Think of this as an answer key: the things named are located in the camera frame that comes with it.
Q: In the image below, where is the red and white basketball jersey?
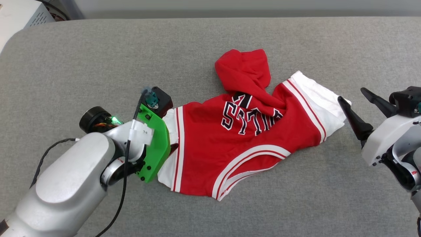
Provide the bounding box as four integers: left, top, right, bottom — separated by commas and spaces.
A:
157, 49, 352, 201

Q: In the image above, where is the white box with black handle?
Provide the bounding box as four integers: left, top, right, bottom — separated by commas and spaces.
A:
0, 0, 55, 53

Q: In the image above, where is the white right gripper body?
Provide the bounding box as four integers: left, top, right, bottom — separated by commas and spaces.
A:
361, 113, 421, 167

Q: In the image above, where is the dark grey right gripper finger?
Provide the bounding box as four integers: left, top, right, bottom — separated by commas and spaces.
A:
360, 88, 397, 118
337, 96, 374, 142

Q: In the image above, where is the white partition panel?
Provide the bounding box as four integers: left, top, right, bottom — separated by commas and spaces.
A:
75, 0, 421, 18

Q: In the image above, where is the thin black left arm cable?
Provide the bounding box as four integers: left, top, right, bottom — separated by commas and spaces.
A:
30, 138, 78, 189

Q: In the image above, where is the white cable tag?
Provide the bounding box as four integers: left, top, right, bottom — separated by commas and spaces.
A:
129, 120, 155, 146

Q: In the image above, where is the black left camera cable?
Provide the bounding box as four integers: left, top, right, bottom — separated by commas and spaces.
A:
95, 88, 149, 237

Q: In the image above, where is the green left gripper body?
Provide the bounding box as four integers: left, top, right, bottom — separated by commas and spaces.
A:
136, 103, 171, 183

